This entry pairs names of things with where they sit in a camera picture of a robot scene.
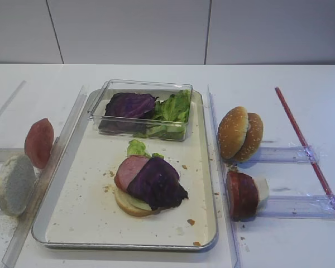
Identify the sesame top bun front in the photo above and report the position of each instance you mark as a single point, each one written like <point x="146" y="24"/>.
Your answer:
<point x="232" y="131"/>

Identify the sesame bun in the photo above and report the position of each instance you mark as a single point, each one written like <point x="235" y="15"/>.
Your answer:
<point x="232" y="131"/>
<point x="253" y="138"/>

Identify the green lettuce in container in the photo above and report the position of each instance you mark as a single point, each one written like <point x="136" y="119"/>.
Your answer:
<point x="174" y="109"/>

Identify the green lettuce piece on tray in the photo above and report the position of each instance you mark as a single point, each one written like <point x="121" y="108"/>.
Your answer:
<point x="138" y="148"/>

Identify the red meat slices stack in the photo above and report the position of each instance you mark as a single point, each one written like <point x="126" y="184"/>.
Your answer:
<point x="243" y="195"/>

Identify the tomato slice left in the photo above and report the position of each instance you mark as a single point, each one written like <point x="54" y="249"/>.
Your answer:
<point x="38" y="143"/>

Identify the pale bread bun left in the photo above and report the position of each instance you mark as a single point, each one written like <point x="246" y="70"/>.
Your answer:
<point x="17" y="180"/>

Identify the clear plastic container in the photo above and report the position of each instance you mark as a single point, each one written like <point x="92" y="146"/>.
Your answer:
<point x="160" y="90"/>

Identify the purple cabbage leaf in container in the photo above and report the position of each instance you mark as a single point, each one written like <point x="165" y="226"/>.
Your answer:
<point x="128" y="105"/>

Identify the silver metal tray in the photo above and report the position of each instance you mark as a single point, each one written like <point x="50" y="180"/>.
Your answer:
<point x="79" y="209"/>

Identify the pink ham slice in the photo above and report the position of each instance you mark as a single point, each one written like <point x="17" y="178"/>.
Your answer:
<point x="128" y="170"/>

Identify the white onion slice on burger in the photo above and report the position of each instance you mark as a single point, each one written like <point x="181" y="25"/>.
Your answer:
<point x="138" y="203"/>

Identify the bottom bun on tray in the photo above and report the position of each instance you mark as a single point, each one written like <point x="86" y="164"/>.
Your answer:
<point x="121" y="199"/>

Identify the sesame bun rear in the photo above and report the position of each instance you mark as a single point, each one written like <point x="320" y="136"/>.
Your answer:
<point x="253" y="138"/>

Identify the red plastic strip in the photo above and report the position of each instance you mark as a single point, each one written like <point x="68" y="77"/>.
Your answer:
<point x="309" y="152"/>

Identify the clear holder upper right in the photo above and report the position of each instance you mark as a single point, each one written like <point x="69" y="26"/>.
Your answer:
<point x="282" y="155"/>

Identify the clear holder upper left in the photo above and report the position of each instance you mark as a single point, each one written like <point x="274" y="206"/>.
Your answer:
<point x="6" y="153"/>

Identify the clear holder lower right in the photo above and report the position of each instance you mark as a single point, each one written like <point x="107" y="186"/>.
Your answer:
<point x="307" y="207"/>

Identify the clear rail right of tray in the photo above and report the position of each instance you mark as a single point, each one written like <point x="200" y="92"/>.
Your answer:
<point x="230" y="224"/>

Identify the clear far left rail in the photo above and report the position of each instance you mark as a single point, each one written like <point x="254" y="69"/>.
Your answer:
<point x="12" y="96"/>

